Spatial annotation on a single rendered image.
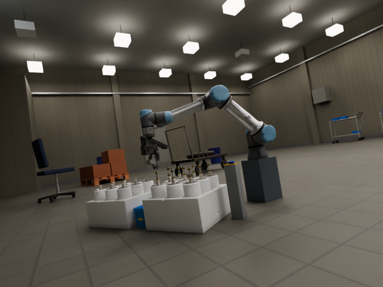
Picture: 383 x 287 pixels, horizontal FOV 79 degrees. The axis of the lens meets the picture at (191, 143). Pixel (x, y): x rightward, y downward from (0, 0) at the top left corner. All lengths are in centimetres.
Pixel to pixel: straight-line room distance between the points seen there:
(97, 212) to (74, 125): 940
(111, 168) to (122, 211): 485
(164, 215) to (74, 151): 970
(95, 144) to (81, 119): 122
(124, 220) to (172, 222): 39
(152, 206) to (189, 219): 25
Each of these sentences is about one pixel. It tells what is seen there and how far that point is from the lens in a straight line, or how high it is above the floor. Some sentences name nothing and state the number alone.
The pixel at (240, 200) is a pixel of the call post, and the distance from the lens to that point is 137.
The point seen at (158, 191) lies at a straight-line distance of 140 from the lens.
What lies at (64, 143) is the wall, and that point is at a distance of 1093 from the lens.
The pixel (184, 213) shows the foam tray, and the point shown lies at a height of 10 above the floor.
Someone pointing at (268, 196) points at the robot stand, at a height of 3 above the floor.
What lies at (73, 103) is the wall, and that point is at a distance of 1127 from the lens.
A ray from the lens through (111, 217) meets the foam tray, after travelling 168.
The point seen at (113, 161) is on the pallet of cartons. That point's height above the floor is 53.
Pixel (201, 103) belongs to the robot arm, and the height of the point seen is 74.
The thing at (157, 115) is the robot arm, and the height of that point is 66.
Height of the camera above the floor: 40
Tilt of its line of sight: 3 degrees up
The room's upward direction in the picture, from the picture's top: 9 degrees counter-clockwise
